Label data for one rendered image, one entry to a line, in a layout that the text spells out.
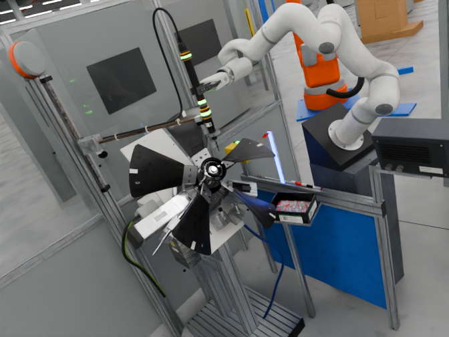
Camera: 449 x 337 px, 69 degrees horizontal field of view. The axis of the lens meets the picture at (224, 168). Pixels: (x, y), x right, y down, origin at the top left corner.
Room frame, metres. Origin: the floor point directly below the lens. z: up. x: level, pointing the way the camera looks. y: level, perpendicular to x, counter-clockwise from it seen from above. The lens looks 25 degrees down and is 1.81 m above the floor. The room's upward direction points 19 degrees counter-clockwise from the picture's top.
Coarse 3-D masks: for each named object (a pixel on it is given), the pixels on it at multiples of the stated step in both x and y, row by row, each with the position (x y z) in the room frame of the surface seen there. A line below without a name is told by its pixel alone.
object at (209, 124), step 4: (180, 36) 1.41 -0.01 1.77; (180, 40) 1.41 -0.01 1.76; (180, 44) 1.40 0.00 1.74; (184, 44) 1.40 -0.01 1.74; (180, 48) 1.40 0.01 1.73; (184, 48) 1.40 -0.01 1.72; (204, 120) 1.41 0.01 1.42; (208, 120) 1.40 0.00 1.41; (208, 124) 1.40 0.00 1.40; (212, 124) 1.40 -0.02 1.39; (208, 128) 1.40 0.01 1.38; (212, 128) 1.40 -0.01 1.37; (212, 132) 1.40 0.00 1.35; (216, 136) 1.41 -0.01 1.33
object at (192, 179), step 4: (184, 168) 1.34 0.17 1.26; (188, 168) 1.34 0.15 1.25; (192, 168) 1.34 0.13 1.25; (196, 168) 1.35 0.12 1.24; (184, 172) 1.34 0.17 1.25; (188, 172) 1.34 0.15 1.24; (192, 172) 1.34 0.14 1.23; (196, 172) 1.35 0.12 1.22; (184, 176) 1.34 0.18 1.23; (192, 176) 1.34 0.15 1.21; (184, 180) 1.34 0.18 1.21; (192, 180) 1.34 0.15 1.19; (184, 184) 1.34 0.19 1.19; (188, 184) 1.34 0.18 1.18; (192, 184) 1.34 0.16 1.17
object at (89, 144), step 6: (84, 138) 1.64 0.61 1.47; (90, 138) 1.59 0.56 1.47; (96, 138) 1.60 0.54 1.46; (78, 144) 1.62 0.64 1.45; (84, 144) 1.59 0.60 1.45; (90, 144) 1.58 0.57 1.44; (96, 144) 1.58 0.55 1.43; (102, 144) 1.62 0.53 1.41; (84, 150) 1.60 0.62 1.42; (90, 150) 1.59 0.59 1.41; (96, 150) 1.58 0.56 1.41
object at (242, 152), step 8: (240, 144) 1.58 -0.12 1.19; (248, 144) 1.56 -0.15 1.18; (256, 144) 1.55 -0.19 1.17; (232, 152) 1.51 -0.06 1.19; (240, 152) 1.49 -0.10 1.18; (248, 152) 1.47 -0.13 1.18; (256, 152) 1.47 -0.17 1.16; (264, 152) 1.47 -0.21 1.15; (272, 152) 1.47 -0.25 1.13; (232, 160) 1.41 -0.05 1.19; (240, 160) 1.40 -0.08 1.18
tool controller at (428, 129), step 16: (384, 128) 1.11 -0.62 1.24; (400, 128) 1.06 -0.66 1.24; (416, 128) 1.02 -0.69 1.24; (432, 128) 0.98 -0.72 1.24; (448, 128) 0.95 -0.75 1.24; (384, 144) 1.08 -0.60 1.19; (400, 144) 1.03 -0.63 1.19; (416, 144) 0.99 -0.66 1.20; (432, 144) 0.95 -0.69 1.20; (448, 144) 0.91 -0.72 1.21; (384, 160) 1.11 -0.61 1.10; (400, 160) 1.06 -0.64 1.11; (416, 160) 1.01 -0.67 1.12; (432, 160) 0.97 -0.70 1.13; (448, 160) 0.93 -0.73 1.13; (432, 176) 0.99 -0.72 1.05; (448, 176) 0.94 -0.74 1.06
